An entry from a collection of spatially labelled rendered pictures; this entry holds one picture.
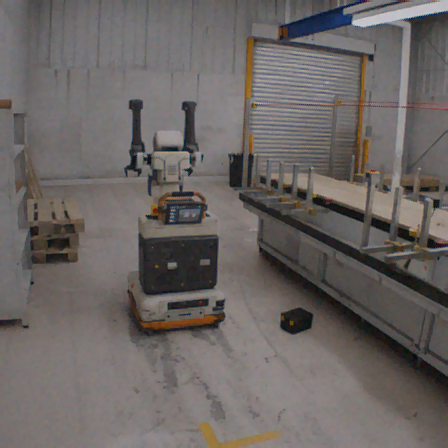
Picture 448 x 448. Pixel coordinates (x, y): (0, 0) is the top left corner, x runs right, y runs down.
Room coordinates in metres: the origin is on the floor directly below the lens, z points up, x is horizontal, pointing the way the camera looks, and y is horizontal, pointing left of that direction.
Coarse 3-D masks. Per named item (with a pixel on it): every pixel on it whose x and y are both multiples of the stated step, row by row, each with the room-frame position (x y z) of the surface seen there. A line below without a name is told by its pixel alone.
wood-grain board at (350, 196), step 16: (272, 176) 4.57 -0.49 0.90; (288, 176) 4.63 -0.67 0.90; (304, 176) 4.70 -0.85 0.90; (320, 176) 4.77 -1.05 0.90; (304, 192) 3.83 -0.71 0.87; (320, 192) 3.70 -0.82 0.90; (336, 192) 3.75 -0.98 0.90; (352, 192) 3.79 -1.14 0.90; (352, 208) 3.16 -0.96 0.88; (384, 208) 3.13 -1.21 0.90; (400, 208) 3.16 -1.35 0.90; (416, 208) 3.20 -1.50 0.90; (432, 208) 3.22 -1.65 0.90; (400, 224) 2.67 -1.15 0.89; (416, 224) 2.65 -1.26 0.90; (432, 224) 2.67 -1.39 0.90
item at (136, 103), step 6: (132, 102) 3.38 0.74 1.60; (138, 102) 3.37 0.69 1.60; (138, 108) 3.36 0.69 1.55; (138, 114) 3.35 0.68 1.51; (138, 120) 3.34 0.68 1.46; (138, 126) 3.34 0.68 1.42; (138, 132) 3.33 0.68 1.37; (138, 138) 3.32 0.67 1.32; (132, 144) 3.30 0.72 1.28; (132, 150) 3.28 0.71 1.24; (144, 150) 3.31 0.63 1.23
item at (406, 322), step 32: (288, 192) 4.13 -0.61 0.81; (320, 224) 3.57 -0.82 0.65; (352, 224) 3.16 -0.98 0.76; (384, 224) 2.83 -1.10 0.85; (288, 256) 4.11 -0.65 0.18; (320, 256) 3.53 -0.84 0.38; (320, 288) 3.52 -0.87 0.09; (352, 288) 3.12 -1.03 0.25; (384, 288) 2.79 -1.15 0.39; (384, 320) 2.73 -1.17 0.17; (416, 320) 2.46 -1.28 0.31
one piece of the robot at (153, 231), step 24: (192, 192) 2.90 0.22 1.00; (144, 216) 2.92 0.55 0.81; (144, 240) 2.79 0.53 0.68; (168, 240) 2.83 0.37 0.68; (192, 240) 2.89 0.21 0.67; (216, 240) 2.95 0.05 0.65; (144, 264) 2.78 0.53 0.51; (168, 264) 2.83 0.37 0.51; (192, 264) 2.89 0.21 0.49; (216, 264) 2.95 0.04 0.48; (144, 288) 2.78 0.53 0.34; (168, 288) 2.83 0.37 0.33; (192, 288) 2.90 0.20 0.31
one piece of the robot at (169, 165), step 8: (152, 152) 3.20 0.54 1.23; (160, 152) 3.17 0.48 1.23; (168, 152) 3.19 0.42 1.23; (176, 152) 3.21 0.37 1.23; (184, 152) 3.24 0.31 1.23; (152, 160) 3.17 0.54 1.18; (160, 160) 3.16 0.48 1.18; (168, 160) 3.18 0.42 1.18; (176, 160) 3.20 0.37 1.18; (184, 160) 3.22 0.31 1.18; (152, 168) 3.20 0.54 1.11; (160, 168) 3.15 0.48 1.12; (168, 168) 3.18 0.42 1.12; (176, 168) 3.19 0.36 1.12; (184, 168) 3.21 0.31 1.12; (160, 176) 3.18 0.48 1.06; (168, 176) 3.16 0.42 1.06; (176, 176) 3.18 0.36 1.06; (160, 184) 3.23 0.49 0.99; (168, 184) 3.22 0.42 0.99; (176, 184) 3.24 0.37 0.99; (160, 192) 3.23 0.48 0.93; (168, 192) 3.21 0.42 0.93
